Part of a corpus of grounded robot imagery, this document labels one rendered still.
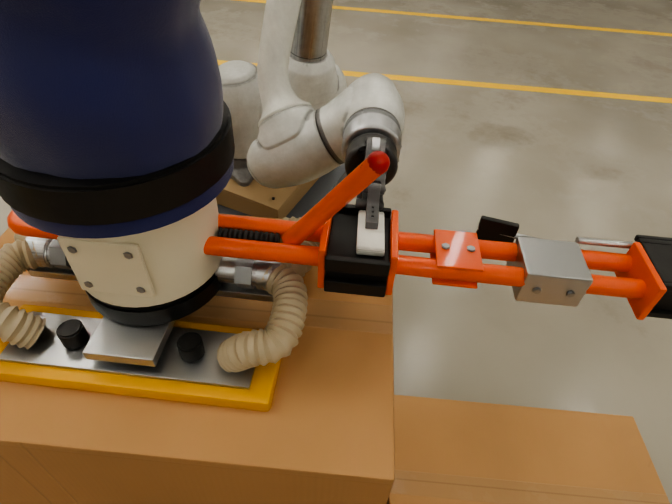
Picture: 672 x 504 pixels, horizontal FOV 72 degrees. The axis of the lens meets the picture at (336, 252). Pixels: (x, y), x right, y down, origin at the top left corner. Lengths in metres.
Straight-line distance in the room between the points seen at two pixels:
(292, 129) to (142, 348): 0.42
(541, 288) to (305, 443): 0.30
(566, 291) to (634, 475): 0.79
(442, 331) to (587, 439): 0.90
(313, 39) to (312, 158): 0.50
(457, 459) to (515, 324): 1.12
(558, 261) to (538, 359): 1.55
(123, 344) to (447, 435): 0.80
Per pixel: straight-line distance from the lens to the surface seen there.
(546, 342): 2.17
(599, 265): 0.60
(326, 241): 0.49
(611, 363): 2.24
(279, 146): 0.80
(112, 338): 0.59
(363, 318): 0.63
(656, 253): 0.62
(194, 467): 0.56
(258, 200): 1.25
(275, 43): 0.86
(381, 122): 0.69
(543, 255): 0.56
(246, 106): 1.21
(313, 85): 1.27
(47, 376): 0.62
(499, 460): 1.17
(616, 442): 1.32
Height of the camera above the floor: 1.56
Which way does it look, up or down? 43 degrees down
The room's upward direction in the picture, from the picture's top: 4 degrees clockwise
